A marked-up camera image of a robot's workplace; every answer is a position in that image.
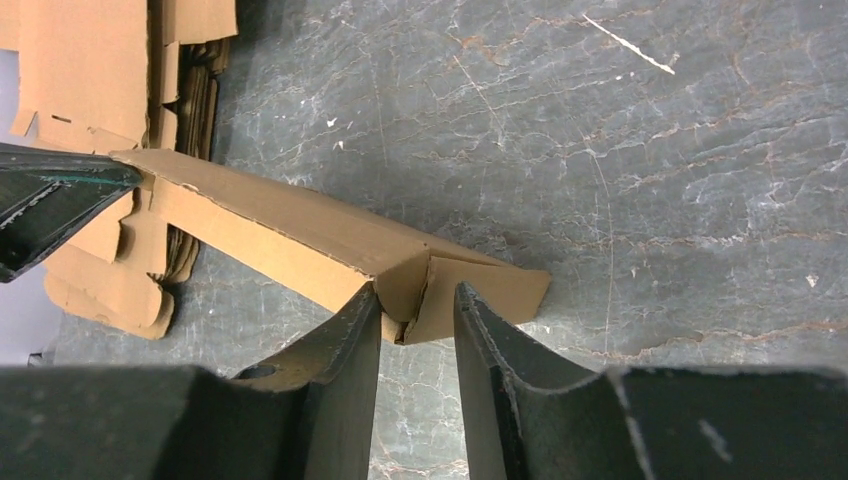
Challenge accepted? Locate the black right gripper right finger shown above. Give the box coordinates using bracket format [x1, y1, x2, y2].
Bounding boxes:
[454, 283, 847, 479]

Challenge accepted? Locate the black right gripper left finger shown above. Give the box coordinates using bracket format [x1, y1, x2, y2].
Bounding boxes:
[1, 284, 382, 479]

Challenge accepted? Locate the stack of flat cardboard sheets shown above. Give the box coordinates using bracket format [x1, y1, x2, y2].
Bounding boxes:
[1, 0, 238, 340]

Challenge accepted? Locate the brown cardboard box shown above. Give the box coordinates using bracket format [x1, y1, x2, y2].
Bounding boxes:
[114, 149, 551, 345]

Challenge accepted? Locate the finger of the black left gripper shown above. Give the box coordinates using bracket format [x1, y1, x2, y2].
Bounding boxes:
[1, 143, 142, 283]

